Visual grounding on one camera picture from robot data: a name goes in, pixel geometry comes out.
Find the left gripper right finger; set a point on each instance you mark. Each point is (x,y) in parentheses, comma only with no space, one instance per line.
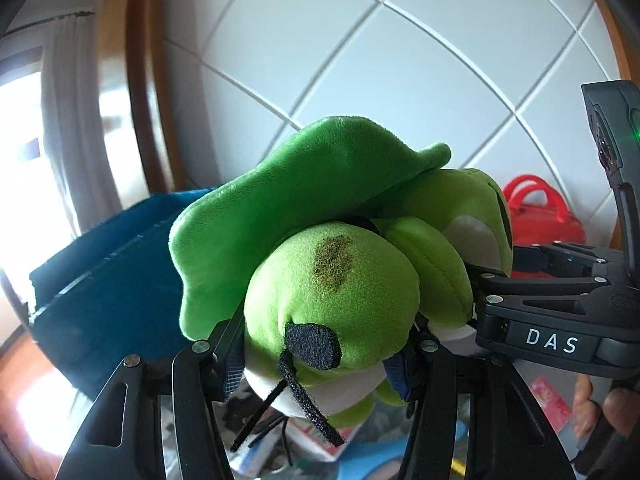
(510,437)

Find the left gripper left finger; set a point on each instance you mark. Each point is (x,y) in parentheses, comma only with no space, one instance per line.
(121,437)

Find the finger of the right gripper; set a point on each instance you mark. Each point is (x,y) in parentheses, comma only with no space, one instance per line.
(569,260)
(499,296)

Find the green frog plush toy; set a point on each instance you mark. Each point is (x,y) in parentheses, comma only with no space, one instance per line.
(333,248)

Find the person right hand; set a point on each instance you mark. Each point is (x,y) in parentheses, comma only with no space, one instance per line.
(621,408)

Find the red plastic toy suitcase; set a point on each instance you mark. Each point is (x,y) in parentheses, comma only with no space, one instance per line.
(539,213)

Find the small pink tissue packet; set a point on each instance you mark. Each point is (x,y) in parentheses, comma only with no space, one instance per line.
(557,411)

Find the blue plastic storage crate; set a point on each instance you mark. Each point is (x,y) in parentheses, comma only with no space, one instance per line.
(112,292)

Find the white curtain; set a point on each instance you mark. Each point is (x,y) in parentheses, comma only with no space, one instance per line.
(73,137)

